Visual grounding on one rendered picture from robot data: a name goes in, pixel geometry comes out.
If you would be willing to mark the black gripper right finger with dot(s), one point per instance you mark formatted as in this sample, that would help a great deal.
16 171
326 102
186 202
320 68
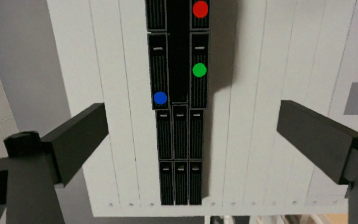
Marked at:
328 144

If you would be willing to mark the white open rack frame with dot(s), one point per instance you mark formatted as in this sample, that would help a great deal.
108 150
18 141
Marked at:
261 52

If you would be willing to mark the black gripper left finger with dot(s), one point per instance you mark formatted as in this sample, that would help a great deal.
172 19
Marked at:
33 163

